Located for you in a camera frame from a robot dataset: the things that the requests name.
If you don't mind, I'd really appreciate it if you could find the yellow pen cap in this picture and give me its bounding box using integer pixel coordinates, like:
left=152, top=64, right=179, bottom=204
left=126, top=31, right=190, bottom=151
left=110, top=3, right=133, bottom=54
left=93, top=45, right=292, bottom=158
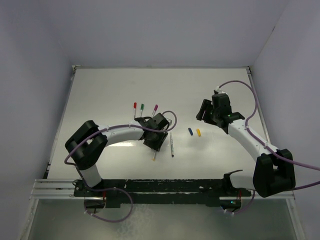
left=196, top=128, right=202, bottom=137

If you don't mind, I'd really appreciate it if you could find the red marker pen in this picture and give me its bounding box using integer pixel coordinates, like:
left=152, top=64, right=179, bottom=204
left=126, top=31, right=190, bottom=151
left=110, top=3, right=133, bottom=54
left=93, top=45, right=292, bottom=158
left=133, top=105, right=137, bottom=119

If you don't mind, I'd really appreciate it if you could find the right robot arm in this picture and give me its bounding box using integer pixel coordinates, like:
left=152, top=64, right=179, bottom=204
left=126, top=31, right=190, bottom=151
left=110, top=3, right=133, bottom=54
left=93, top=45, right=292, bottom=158
left=196, top=93, right=296, bottom=198

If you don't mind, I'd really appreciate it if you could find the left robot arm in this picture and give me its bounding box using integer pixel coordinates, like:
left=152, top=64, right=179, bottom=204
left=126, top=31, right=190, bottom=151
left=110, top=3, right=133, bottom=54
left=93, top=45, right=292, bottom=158
left=64, top=113, right=171, bottom=196

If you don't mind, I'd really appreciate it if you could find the blue marker pen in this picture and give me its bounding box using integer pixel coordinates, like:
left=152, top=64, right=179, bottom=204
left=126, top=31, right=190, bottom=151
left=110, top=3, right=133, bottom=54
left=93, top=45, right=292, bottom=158
left=169, top=132, right=175, bottom=158

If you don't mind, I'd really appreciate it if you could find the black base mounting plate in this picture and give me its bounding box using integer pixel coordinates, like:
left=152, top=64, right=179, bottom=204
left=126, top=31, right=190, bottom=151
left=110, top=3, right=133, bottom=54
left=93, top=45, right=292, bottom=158
left=72, top=179, right=252, bottom=209

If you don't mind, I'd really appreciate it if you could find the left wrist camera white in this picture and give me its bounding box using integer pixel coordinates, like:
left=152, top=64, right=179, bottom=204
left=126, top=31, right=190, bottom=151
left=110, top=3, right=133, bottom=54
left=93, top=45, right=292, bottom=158
left=148, top=113, right=171, bottom=131

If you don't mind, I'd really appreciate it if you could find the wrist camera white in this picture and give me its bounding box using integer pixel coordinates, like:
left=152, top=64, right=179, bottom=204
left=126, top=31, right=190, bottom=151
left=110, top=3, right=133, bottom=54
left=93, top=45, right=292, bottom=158
left=148, top=113, right=171, bottom=131
left=213, top=86, right=227, bottom=95

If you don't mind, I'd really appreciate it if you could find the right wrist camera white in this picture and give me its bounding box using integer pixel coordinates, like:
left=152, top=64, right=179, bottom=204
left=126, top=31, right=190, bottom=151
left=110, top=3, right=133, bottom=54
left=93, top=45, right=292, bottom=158
left=213, top=86, right=227, bottom=95

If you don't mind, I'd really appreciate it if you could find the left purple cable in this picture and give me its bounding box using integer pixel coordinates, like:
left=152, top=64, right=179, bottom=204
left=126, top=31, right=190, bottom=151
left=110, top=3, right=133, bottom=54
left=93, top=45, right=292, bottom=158
left=64, top=111, right=178, bottom=222

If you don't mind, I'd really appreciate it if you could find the purple cable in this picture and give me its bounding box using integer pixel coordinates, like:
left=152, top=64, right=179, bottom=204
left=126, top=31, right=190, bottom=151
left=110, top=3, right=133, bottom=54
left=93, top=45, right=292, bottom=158
left=64, top=111, right=178, bottom=222
left=218, top=79, right=320, bottom=216

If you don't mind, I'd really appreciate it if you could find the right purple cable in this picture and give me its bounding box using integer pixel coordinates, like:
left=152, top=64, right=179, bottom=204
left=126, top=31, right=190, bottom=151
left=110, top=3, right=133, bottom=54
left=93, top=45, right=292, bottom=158
left=218, top=79, right=320, bottom=216

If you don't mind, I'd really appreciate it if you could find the aluminium frame rail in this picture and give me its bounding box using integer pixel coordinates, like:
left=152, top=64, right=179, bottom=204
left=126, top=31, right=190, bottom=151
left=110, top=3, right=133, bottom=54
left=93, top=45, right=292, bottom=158
left=30, top=179, right=296, bottom=200

